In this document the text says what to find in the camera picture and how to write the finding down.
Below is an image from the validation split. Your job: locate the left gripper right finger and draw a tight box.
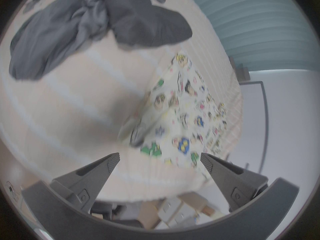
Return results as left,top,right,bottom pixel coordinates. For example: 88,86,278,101
200,152,269,212

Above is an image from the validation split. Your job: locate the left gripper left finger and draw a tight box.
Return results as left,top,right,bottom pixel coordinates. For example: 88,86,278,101
51,152,120,212

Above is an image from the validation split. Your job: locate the white printed pyjama top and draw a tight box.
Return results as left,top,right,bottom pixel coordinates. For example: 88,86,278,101
117,54,228,177

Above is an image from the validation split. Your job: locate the bed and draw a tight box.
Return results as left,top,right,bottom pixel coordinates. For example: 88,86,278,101
0,0,270,204

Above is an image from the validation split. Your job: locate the pale wooden cabinet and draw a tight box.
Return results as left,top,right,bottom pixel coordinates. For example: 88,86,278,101
139,195,217,231

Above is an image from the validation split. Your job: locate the grey bedside table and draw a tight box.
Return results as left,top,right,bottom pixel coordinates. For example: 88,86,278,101
229,56,250,84

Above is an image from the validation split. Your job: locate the dark grey garment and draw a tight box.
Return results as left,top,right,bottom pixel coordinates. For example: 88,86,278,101
9,0,109,81

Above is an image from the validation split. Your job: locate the blue-green curtain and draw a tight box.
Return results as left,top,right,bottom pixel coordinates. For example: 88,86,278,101
177,0,313,71

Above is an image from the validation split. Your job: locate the black garment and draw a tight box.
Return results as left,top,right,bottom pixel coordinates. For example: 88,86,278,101
85,0,193,47

